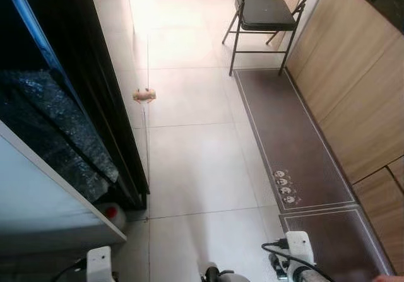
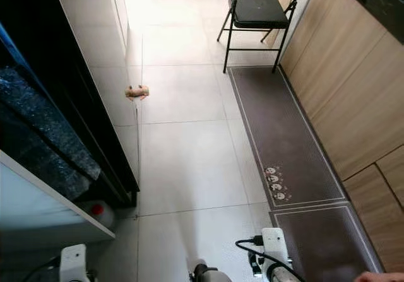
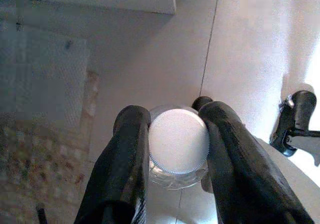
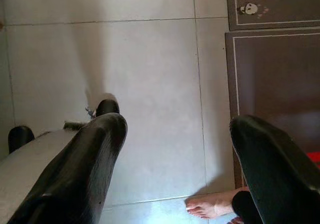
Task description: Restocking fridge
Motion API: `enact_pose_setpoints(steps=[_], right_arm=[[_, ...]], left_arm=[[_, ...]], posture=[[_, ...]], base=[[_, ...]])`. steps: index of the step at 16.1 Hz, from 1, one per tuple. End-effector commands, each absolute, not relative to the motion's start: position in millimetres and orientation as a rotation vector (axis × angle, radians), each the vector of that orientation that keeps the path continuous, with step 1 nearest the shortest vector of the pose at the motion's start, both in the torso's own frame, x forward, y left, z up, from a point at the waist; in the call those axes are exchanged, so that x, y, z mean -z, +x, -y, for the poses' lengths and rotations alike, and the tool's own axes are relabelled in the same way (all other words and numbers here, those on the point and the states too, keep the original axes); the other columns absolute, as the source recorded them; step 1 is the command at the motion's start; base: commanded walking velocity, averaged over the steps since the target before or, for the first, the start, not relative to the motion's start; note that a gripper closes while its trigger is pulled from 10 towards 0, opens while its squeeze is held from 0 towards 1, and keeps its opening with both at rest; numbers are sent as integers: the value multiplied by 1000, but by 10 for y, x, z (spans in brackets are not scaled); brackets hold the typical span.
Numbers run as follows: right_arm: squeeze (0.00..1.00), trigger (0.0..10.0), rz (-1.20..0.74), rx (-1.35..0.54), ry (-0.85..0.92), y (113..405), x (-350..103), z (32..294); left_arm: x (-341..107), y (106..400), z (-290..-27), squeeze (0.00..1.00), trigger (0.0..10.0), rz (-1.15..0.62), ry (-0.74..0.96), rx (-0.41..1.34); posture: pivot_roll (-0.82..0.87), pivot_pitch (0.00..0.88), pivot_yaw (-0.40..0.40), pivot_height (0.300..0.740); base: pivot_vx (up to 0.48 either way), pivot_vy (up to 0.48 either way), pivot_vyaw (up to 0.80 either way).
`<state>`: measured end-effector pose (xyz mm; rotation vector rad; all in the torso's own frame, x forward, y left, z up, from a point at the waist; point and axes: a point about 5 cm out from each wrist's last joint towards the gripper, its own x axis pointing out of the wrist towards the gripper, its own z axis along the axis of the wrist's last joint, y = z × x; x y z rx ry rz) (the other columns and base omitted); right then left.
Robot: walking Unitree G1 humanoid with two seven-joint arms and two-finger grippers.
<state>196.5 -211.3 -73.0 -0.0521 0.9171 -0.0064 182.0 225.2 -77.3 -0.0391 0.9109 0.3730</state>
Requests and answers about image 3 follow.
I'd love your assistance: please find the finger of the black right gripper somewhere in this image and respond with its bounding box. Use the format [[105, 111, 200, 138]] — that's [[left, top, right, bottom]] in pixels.
[[287, 90, 317, 132]]

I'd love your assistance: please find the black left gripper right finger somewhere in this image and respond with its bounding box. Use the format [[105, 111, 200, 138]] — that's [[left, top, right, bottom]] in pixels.
[[191, 96, 315, 224]]

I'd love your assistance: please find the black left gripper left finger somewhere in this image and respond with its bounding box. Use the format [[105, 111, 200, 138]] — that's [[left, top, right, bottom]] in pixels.
[[73, 105, 152, 224]]

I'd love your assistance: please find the clear water bottle white cap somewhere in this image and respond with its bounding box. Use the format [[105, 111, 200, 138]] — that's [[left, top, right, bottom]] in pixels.
[[147, 103, 211, 191]]

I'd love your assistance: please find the grey patterned floor mat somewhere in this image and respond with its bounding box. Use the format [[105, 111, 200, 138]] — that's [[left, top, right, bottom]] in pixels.
[[0, 30, 101, 224]]

